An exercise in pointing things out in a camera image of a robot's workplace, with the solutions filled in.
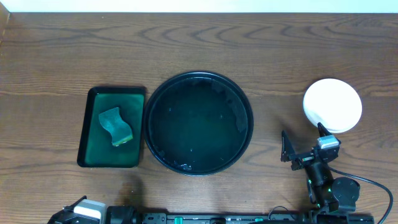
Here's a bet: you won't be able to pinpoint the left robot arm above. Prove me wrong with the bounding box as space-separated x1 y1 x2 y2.
47 195 143 224

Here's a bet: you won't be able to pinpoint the rectangular dark green tray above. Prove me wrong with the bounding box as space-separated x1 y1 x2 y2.
76 86 146 168

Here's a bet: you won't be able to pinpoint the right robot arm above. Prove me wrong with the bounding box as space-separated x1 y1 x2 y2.
280 123 360 223

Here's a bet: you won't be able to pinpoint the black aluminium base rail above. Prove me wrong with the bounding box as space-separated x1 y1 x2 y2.
142 213 375 224

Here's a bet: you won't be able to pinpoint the green yellow sponge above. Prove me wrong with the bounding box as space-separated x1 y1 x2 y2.
98 107 133 147

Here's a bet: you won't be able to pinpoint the round black tray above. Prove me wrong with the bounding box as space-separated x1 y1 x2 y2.
143 71 254 176

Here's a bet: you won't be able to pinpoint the white plate green stains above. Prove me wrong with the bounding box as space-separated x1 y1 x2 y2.
303 78 363 133

